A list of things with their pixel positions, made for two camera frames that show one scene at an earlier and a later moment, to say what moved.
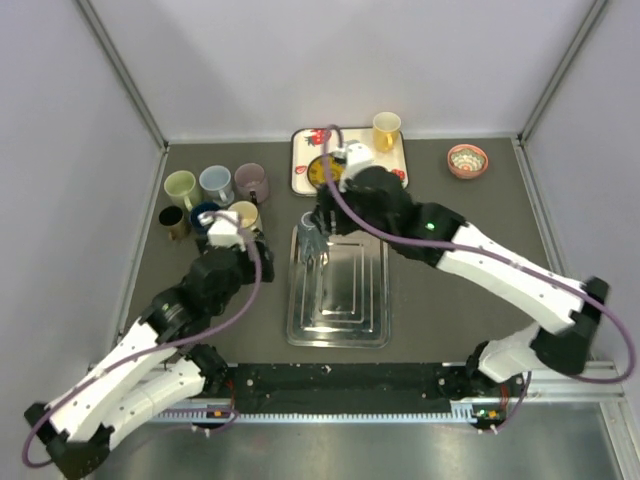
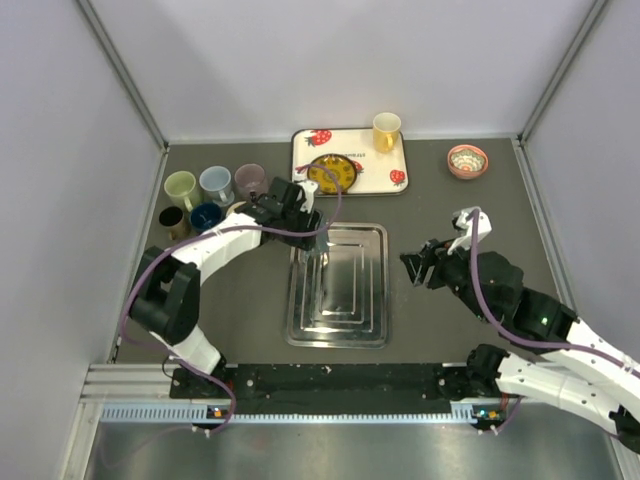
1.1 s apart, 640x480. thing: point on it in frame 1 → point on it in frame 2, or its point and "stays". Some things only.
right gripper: (323, 215) → (435, 253)
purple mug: (251, 177) stays
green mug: (182, 189) stays
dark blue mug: (196, 211) stays
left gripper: (266, 261) → (305, 217)
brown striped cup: (174, 221) stays
